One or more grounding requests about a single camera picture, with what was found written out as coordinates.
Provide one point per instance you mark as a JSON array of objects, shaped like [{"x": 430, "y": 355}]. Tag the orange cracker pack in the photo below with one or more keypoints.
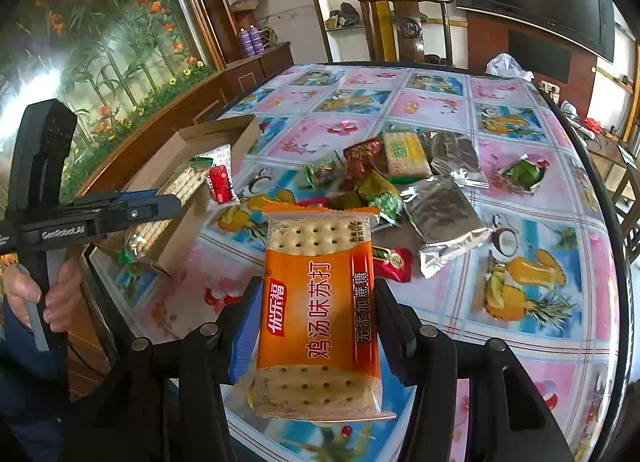
[{"x": 317, "y": 356}]

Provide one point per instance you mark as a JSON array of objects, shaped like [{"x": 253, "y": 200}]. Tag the red white snack packet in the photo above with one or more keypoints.
[{"x": 219, "y": 176}]

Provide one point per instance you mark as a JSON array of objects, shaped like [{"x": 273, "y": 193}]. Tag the silver foil packet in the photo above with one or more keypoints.
[
  {"x": 454, "y": 154},
  {"x": 445, "y": 220}
]

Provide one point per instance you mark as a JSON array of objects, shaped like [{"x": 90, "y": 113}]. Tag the purple bottles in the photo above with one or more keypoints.
[{"x": 251, "y": 41}]

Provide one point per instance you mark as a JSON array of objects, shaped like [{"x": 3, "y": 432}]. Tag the brown cardboard box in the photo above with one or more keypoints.
[{"x": 174, "y": 246}]

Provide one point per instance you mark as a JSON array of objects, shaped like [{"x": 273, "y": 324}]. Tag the green pea snack packet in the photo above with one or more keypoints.
[{"x": 324, "y": 171}]

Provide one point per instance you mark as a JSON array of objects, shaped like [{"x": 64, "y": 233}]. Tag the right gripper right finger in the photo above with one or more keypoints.
[{"x": 508, "y": 419}]

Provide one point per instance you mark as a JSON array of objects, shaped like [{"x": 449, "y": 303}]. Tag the dark red snack packet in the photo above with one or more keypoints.
[{"x": 364, "y": 157}]

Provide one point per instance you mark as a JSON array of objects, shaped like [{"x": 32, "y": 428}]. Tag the red candy bar wrapper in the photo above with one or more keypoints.
[{"x": 392, "y": 264}]

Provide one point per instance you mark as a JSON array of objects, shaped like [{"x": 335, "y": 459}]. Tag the wooden chair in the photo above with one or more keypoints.
[{"x": 394, "y": 31}]

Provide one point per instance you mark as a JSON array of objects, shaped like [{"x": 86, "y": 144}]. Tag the floral patterned tablecloth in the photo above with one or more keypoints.
[{"x": 547, "y": 281}]

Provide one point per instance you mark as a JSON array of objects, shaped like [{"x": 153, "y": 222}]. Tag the wooden side cabinet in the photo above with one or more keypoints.
[{"x": 130, "y": 145}]

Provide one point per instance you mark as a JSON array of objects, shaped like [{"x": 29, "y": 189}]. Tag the yellow green cracker pack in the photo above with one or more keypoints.
[{"x": 405, "y": 157}]

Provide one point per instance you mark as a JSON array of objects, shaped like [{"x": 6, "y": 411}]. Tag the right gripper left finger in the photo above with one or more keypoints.
[{"x": 163, "y": 402}]

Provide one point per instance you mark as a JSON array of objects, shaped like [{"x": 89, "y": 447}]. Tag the yellow green snack packet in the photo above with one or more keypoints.
[{"x": 377, "y": 191}]

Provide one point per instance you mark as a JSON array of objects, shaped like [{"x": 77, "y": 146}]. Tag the small green snack packet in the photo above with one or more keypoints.
[{"x": 524, "y": 176}]

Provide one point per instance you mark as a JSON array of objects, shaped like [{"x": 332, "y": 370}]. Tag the long green cracker pack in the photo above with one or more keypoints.
[{"x": 160, "y": 212}]

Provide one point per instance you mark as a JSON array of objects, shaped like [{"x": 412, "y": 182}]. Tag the white plastic bag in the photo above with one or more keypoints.
[{"x": 506, "y": 66}]

